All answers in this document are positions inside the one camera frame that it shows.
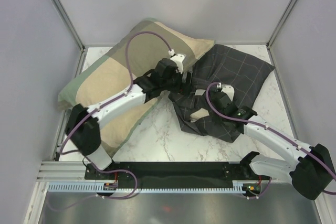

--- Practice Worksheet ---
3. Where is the dark grey plaid pillowcase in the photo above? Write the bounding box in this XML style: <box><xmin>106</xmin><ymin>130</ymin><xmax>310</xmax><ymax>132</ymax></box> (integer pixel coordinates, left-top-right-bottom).
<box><xmin>169</xmin><ymin>44</ymin><xmax>274</xmax><ymax>143</ymax></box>

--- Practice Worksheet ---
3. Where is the cream pillow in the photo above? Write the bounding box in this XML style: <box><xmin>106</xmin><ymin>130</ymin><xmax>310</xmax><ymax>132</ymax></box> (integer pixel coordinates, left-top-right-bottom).
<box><xmin>190</xmin><ymin>108</ymin><xmax>209</xmax><ymax>122</ymax></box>

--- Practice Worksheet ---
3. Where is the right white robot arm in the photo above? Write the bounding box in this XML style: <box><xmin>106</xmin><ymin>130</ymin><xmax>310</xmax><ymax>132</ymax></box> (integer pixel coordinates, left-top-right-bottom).
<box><xmin>205</xmin><ymin>91</ymin><xmax>335</xmax><ymax>200</ymax></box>

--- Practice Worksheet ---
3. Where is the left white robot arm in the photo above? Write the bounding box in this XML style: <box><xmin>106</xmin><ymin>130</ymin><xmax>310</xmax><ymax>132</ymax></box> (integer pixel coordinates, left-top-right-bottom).
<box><xmin>66</xmin><ymin>54</ymin><xmax>192</xmax><ymax>179</ymax></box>

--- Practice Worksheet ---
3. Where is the green beige patchwork pillow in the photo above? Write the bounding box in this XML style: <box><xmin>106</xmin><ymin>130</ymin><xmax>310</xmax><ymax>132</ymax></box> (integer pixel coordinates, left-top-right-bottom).
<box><xmin>57</xmin><ymin>17</ymin><xmax>216</xmax><ymax>158</ymax></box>

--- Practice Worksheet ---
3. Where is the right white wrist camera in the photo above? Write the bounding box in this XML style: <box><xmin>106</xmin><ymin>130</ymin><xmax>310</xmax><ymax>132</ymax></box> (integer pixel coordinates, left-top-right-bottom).
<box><xmin>217</xmin><ymin>83</ymin><xmax>235</xmax><ymax>101</ymax></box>

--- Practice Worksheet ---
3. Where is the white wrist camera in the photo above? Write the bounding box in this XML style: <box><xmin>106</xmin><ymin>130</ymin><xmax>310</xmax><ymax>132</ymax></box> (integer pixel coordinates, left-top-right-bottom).
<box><xmin>170</xmin><ymin>54</ymin><xmax>186</xmax><ymax>73</ymax></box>
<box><xmin>217</xmin><ymin>83</ymin><xmax>235</xmax><ymax>101</ymax></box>

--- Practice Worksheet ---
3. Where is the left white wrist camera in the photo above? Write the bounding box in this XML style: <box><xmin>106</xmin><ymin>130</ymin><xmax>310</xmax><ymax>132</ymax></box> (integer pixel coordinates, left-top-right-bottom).
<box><xmin>170</xmin><ymin>54</ymin><xmax>186</xmax><ymax>73</ymax></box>

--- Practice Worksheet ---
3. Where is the light blue slotted cable duct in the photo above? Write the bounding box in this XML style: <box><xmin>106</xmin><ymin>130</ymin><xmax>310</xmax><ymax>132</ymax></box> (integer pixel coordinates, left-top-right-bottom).
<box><xmin>47</xmin><ymin>182</ymin><xmax>245</xmax><ymax>194</ymax></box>

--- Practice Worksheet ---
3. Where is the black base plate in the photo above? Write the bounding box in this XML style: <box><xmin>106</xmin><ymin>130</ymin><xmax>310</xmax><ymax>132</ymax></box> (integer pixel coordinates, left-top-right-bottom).
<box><xmin>85</xmin><ymin>162</ymin><xmax>259</xmax><ymax>188</ymax></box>

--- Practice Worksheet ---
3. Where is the left aluminium frame post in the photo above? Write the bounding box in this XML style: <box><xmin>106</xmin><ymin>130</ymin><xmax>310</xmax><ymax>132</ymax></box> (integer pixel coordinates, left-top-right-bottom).
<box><xmin>36</xmin><ymin>0</ymin><xmax>86</xmax><ymax>51</ymax></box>

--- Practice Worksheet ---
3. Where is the aluminium frame post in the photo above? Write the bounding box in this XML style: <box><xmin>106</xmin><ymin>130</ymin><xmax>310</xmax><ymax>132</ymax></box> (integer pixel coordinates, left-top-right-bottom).
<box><xmin>265</xmin><ymin>0</ymin><xmax>316</xmax><ymax>49</ymax></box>
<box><xmin>36</xmin><ymin>0</ymin><xmax>86</xmax><ymax>51</ymax></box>

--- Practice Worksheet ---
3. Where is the right aluminium frame post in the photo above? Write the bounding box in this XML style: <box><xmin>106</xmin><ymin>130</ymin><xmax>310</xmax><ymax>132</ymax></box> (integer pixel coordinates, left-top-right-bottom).
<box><xmin>265</xmin><ymin>0</ymin><xmax>316</xmax><ymax>49</ymax></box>

